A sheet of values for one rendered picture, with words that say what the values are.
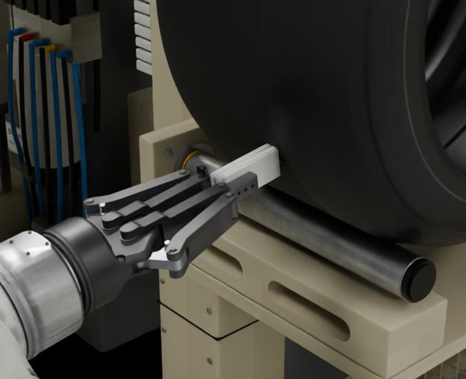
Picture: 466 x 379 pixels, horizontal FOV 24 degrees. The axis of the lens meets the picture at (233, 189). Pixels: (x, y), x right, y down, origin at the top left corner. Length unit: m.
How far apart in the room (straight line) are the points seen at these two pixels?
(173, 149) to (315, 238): 0.22
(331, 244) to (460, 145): 0.26
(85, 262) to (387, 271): 0.34
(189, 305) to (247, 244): 0.32
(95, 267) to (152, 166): 0.40
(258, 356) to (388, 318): 0.49
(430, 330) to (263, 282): 0.19
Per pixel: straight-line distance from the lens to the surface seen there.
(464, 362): 1.96
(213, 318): 1.46
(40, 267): 0.83
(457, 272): 1.28
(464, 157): 1.28
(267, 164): 0.98
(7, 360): 0.62
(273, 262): 1.16
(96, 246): 0.86
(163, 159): 1.25
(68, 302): 0.84
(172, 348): 1.57
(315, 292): 1.12
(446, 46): 1.39
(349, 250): 1.09
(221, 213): 0.91
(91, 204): 0.94
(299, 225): 1.14
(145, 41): 1.41
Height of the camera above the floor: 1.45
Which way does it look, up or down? 26 degrees down
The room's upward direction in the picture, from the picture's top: straight up
